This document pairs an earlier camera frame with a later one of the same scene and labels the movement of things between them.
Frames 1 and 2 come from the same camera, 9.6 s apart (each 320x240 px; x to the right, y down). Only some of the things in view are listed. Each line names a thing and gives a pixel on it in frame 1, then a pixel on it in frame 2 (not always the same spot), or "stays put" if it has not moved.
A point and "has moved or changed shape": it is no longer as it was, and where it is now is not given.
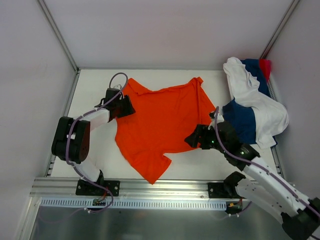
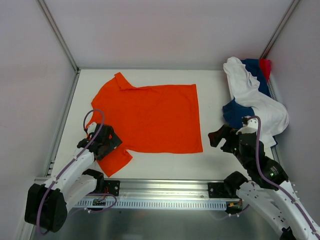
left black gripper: (124, 106) -> (110, 141)
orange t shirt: (163, 120) has moved or changed shape
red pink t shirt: (266, 67) stays put
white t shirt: (270, 115) stays put
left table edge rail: (65, 112) stays put
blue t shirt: (241, 118) stays put
